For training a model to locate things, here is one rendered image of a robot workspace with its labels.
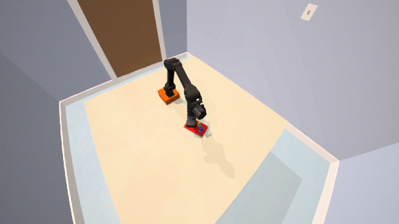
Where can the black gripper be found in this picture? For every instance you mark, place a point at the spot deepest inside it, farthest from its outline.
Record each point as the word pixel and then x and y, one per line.
pixel 191 119

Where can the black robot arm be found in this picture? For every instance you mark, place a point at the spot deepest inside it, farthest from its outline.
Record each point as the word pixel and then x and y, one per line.
pixel 190 91

